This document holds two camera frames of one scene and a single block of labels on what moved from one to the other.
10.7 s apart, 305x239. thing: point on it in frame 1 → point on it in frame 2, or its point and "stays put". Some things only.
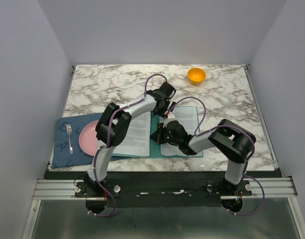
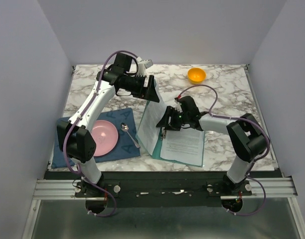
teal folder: [154, 147] → [156, 153]
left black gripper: [161, 113] → [147, 92]
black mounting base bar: [162, 189] stays put
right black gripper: [158, 135] → [171, 111]
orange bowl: [196, 75] stays put
